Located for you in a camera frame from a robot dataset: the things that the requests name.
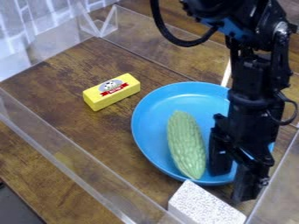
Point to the yellow butter box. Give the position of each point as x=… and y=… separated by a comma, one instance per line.
x=111, y=91

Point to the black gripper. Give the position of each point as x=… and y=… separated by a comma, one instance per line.
x=237, y=143

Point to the clear acrylic enclosure wall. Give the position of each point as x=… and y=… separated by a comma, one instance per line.
x=69, y=158

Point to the blue round tray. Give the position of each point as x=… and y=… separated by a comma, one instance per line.
x=204, y=134

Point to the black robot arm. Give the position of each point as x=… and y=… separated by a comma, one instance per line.
x=257, y=32

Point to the green bumpy gourd toy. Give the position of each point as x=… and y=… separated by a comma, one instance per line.
x=185, y=144

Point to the white speckled foam block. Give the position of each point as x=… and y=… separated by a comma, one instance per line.
x=195, y=206

